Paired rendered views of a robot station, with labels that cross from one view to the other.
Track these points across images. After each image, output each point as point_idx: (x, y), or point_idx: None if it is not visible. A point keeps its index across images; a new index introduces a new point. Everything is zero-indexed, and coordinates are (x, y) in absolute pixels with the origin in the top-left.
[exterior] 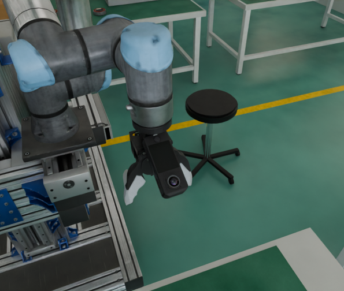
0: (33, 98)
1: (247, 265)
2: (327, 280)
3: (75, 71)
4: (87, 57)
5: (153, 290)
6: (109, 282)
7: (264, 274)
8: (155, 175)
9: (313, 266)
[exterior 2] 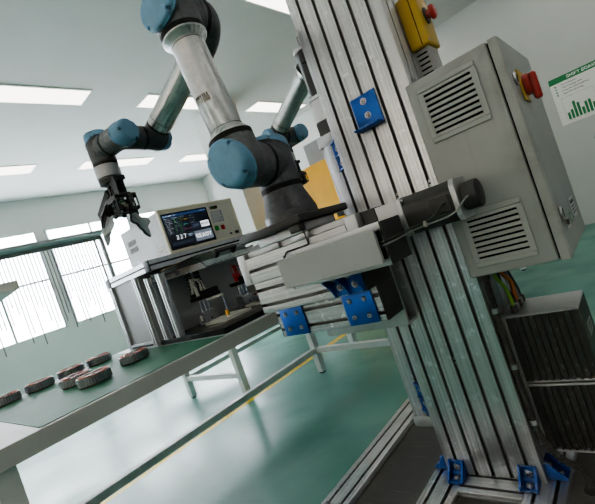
0: None
1: (85, 402)
2: None
3: None
4: None
5: (181, 356)
6: (338, 493)
7: (67, 408)
8: None
9: None
